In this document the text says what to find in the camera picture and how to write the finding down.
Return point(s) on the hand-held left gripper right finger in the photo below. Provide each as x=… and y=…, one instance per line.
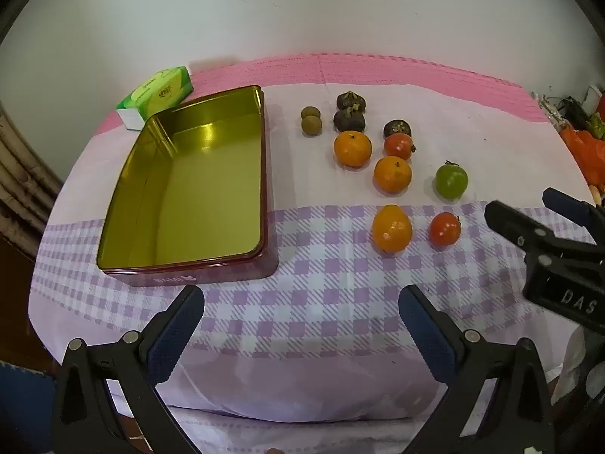
x=425, y=335

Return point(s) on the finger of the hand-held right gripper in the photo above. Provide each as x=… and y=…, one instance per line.
x=565, y=203
x=508, y=220

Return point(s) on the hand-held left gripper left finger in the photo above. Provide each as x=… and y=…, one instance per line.
x=175, y=335

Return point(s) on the red tomato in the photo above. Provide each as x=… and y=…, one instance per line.
x=399, y=146
x=445, y=229

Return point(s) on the green tomato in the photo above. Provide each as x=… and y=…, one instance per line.
x=451, y=180

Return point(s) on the orange mandarin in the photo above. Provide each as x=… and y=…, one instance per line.
x=393, y=174
x=392, y=228
x=352, y=149

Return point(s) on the dark mangosteen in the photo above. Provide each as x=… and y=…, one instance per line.
x=397, y=128
x=351, y=101
x=349, y=121

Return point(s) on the gold and red tin box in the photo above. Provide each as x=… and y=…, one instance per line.
x=189, y=189

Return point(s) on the brown longan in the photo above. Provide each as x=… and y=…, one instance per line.
x=312, y=126
x=310, y=113

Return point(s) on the person's right hand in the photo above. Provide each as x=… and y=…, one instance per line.
x=569, y=364

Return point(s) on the orange plastic bag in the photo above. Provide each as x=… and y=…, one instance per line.
x=586, y=151

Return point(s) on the pink checked tablecloth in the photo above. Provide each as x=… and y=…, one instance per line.
x=331, y=312

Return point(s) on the blue cloth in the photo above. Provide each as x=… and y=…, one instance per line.
x=23, y=406

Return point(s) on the bamboo chair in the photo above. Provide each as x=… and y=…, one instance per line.
x=23, y=184

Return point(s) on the green tissue packet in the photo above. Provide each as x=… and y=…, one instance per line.
x=156, y=92

